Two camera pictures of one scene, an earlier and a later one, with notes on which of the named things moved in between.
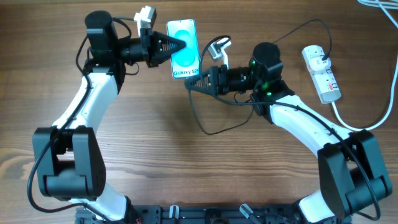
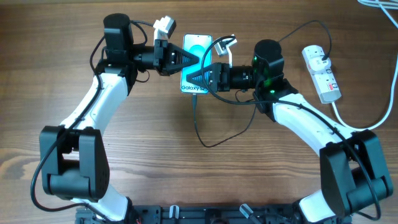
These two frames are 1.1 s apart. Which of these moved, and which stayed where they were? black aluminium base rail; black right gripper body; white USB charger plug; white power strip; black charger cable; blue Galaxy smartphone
Moved: black charger cable; blue Galaxy smartphone
Stayed: black aluminium base rail; black right gripper body; white power strip; white USB charger plug
